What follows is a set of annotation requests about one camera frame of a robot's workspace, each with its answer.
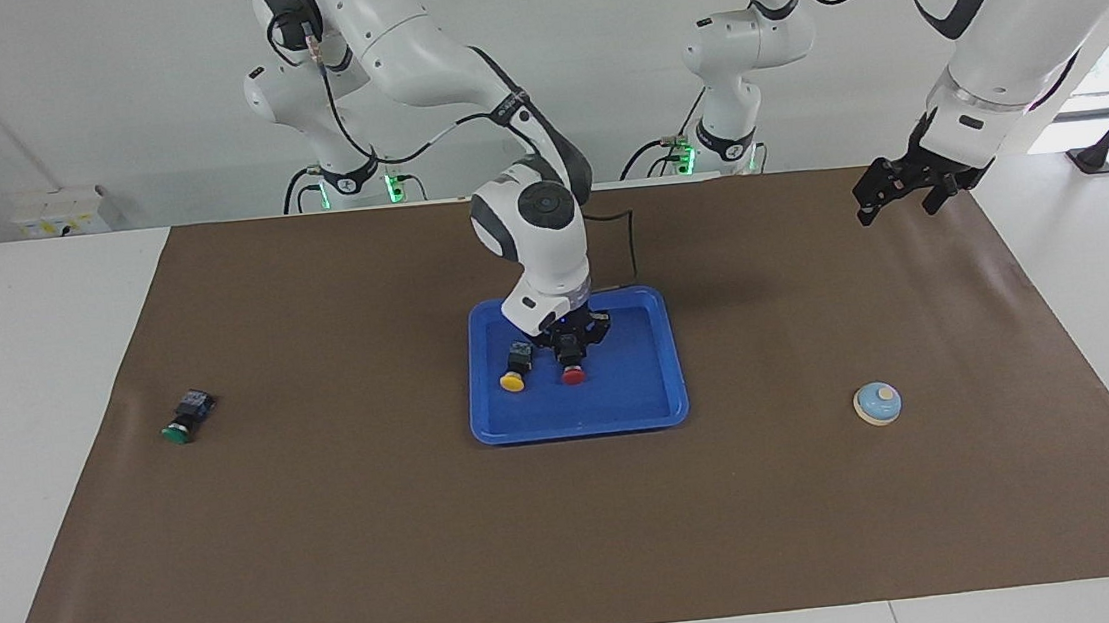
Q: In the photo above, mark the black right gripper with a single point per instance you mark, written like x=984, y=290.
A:
x=587, y=321

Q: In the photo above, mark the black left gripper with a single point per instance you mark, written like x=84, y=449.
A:
x=933, y=168

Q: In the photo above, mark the red push button switch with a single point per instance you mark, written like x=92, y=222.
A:
x=573, y=374

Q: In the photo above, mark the yellow push button switch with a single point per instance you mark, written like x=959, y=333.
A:
x=516, y=370

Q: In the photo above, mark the green push button switch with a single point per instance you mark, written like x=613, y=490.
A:
x=184, y=416

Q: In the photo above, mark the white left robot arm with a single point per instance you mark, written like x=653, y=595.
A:
x=1021, y=20

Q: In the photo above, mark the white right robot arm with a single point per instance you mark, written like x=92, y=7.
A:
x=538, y=243

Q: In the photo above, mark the blue plastic tray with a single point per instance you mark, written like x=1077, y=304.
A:
x=622, y=396

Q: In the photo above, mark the light blue desk bell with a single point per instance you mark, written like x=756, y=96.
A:
x=877, y=405

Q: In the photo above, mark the brown table mat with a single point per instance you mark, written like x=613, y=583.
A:
x=335, y=552

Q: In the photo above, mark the white wall socket box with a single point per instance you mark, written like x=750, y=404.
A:
x=59, y=214

